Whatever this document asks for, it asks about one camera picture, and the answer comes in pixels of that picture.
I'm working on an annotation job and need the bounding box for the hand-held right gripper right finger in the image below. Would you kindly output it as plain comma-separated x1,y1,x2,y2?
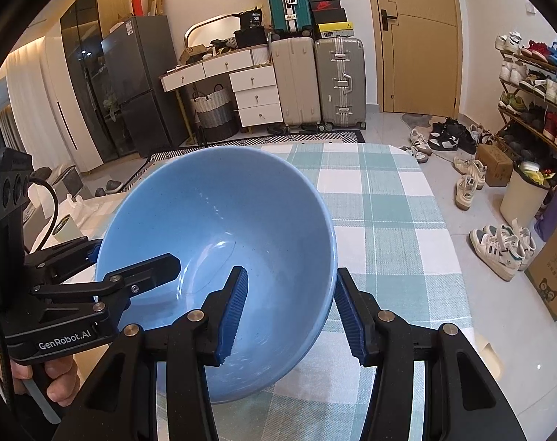
336,267,527,441

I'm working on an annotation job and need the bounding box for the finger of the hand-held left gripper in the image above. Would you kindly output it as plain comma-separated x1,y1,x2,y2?
23,236,102,286
29,254,182,315

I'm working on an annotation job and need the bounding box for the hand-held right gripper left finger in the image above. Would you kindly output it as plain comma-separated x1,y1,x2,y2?
53,265,250,441

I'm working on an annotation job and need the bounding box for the light blue bowl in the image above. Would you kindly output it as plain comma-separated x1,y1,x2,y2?
95,147,339,406

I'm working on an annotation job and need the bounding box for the person's left hand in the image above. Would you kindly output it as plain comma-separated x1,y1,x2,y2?
10,356,77,407

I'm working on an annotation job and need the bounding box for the white tumbler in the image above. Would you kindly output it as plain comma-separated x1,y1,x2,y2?
53,215,83,240

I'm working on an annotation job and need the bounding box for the black slipper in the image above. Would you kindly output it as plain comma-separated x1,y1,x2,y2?
94,178,123,197

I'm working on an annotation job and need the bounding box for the teal checked tablecloth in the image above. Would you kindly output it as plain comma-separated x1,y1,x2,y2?
154,142,504,441

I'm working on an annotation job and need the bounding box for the white tall cabinet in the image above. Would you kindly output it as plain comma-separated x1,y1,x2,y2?
44,32,105,172

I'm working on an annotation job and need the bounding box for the white curtain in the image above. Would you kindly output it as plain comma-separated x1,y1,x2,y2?
5,48,54,166

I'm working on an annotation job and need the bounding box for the white green sneaker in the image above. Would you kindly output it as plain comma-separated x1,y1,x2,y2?
470,225,522,282
499,220,537,272

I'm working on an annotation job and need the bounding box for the woven laundry basket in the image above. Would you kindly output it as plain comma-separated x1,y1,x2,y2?
189,83,235,142

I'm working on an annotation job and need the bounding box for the beige sneaker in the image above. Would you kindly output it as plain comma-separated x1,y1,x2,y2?
455,175,478,212
453,156,488,190

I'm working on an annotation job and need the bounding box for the black white striped rug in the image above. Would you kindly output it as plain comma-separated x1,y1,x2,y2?
143,129,367,162

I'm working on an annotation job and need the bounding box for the grey refrigerator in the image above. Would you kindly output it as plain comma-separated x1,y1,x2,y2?
101,15,188,158

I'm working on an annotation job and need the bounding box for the dark glass cabinet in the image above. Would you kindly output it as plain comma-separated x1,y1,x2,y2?
59,0,129,166

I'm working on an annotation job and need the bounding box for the white dressing table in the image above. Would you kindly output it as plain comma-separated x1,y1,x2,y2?
160,47,283,130

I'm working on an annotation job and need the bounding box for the cluster of loose shoes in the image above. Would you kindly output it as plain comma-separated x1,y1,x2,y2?
400,118,495,164

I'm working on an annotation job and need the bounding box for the printed cardboard box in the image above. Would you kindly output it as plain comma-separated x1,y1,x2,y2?
525,224,557,322

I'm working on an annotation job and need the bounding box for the white bin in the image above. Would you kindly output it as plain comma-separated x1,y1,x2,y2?
499,161,551,240

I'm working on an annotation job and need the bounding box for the grey door mat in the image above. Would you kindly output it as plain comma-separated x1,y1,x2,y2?
400,114,433,129

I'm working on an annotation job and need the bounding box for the small cardboard box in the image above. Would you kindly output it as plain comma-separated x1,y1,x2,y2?
475,143,514,187

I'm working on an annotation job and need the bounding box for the silver suitcase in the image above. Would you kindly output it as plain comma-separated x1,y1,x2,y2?
314,37,368,132

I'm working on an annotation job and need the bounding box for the beige suitcase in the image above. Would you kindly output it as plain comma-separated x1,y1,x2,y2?
270,35,323,133

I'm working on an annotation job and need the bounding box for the oval mirror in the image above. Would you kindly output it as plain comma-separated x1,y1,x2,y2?
183,14,243,53

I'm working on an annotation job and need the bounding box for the wooden shoe rack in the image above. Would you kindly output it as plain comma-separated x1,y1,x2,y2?
496,48,557,161

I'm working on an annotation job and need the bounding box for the black storage box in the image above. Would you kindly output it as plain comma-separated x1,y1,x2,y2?
234,28,266,47

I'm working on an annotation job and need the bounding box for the wooden door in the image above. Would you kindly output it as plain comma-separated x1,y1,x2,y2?
369,0,461,118

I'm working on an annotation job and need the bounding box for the black paper bag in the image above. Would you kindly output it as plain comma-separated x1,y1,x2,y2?
239,8,265,29

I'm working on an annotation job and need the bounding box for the yellow black shoe box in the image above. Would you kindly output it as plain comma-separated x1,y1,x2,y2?
314,22,355,40

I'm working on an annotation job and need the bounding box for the teal suitcase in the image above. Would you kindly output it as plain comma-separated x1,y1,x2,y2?
264,0,314,35

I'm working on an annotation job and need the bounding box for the plain black shoe box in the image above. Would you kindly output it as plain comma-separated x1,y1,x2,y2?
311,9,348,26

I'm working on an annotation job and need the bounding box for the black cable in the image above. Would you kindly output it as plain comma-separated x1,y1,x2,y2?
28,177,61,253

